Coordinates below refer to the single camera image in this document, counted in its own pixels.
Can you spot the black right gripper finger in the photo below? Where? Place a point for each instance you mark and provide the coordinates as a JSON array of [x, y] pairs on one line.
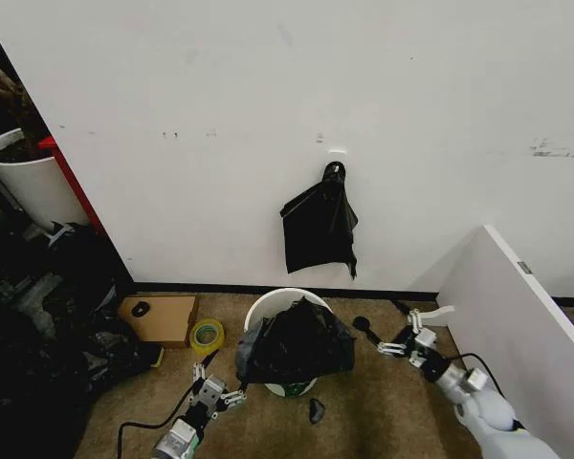
[[390, 349], [414, 320]]

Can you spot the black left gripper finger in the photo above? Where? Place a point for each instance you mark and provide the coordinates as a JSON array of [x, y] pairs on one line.
[[200, 373], [234, 397]]

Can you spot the black garbage bag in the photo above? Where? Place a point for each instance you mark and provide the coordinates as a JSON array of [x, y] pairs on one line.
[[296, 344], [320, 229]]

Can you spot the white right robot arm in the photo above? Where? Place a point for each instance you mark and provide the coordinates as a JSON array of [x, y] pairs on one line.
[[490, 413]]

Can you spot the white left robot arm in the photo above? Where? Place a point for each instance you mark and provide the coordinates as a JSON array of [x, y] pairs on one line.
[[174, 441]]

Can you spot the white round trash bin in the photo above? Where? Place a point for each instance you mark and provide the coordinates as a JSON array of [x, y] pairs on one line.
[[263, 306]]

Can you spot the black folded hanging garbage bag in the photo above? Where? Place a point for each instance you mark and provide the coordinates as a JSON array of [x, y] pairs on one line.
[[320, 229]]

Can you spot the white curved plastic piece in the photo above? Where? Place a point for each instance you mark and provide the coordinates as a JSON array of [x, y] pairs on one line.
[[437, 312]]

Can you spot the yellow green tape roll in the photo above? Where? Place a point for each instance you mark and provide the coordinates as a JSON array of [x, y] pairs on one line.
[[208, 334]]

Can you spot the yellow green sponge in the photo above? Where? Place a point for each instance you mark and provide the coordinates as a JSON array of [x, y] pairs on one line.
[[158, 357]]

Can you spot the brown cardboard box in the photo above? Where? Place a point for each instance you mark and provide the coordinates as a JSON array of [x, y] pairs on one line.
[[167, 320]]

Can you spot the small black plastic scrap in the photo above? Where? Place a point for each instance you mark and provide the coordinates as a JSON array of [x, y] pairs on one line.
[[316, 411]]

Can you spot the white flat board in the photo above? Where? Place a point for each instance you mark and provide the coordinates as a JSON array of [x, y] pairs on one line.
[[512, 325]]

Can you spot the pile of black plastic bags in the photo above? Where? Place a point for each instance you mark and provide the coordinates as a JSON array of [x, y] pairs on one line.
[[38, 363]]

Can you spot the red panel edge strip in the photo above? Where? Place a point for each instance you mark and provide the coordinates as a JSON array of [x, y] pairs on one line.
[[76, 191]]

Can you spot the white round planter pot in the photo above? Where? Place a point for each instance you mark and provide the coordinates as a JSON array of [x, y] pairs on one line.
[[33, 186]]

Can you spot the brown plant trunk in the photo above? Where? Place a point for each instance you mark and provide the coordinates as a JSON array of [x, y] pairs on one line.
[[14, 95]]

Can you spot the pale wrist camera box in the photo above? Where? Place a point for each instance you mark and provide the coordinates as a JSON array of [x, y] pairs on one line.
[[213, 389], [425, 338]]

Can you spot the black wall baseboard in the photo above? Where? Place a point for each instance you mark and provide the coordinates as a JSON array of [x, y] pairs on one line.
[[196, 288]]

